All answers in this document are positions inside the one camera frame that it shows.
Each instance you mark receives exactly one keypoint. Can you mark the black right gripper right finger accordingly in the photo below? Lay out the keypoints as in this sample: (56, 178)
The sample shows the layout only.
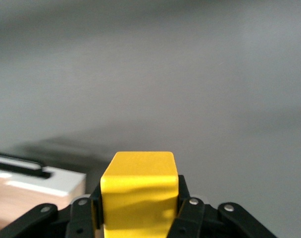
(195, 220)

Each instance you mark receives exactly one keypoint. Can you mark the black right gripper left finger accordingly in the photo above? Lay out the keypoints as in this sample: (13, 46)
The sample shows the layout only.
(78, 218)

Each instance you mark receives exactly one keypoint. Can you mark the white-fronted wooden drawer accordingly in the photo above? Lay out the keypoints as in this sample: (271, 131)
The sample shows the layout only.
(66, 183)

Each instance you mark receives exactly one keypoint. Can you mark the yellow wooden block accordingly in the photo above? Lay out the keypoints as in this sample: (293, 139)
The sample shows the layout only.
(140, 193)

